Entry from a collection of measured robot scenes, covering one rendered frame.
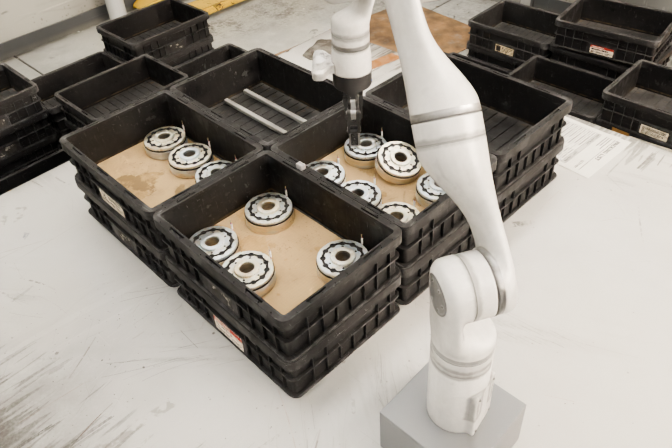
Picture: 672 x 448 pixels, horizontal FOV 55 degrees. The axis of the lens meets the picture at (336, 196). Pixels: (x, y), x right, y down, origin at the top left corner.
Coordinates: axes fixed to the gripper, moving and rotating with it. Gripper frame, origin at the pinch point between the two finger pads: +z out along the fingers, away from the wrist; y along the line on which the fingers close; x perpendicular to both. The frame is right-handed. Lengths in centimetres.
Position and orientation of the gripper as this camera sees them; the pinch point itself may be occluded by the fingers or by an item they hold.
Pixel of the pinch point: (354, 130)
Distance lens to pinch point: 131.6
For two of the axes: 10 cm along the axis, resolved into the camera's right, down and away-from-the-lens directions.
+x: -10.0, 0.3, 0.4
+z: 0.5, 7.7, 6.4
